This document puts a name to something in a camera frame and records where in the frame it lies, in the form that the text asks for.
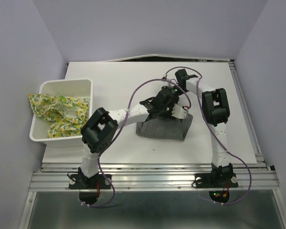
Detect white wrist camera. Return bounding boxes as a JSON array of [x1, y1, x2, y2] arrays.
[[172, 104, 188, 119], [161, 75, 175, 87]]

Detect white plastic bin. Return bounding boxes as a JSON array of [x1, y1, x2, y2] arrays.
[[30, 79, 93, 147]]

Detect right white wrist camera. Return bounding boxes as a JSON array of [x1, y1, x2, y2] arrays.
[[161, 75, 175, 87]]

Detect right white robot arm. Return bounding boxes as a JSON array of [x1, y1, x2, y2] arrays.
[[158, 67, 233, 186]]

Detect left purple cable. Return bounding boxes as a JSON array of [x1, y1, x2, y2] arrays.
[[81, 79, 192, 208]]

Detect grey pleated skirt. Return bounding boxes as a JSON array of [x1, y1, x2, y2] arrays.
[[135, 114, 193, 141]]

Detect yellow floral skirt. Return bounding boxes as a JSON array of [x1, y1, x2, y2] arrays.
[[28, 94, 90, 138]]

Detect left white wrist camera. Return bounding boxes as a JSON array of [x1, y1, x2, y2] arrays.
[[172, 104, 188, 119]]

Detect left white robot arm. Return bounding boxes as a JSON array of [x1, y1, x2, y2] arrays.
[[79, 89, 188, 188]]

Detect aluminium mounting rail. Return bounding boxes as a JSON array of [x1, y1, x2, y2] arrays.
[[29, 163, 279, 192]]

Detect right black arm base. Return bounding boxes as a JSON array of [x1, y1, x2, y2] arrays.
[[192, 163, 238, 204]]

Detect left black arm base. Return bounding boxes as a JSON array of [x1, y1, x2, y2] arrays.
[[67, 168, 115, 208]]

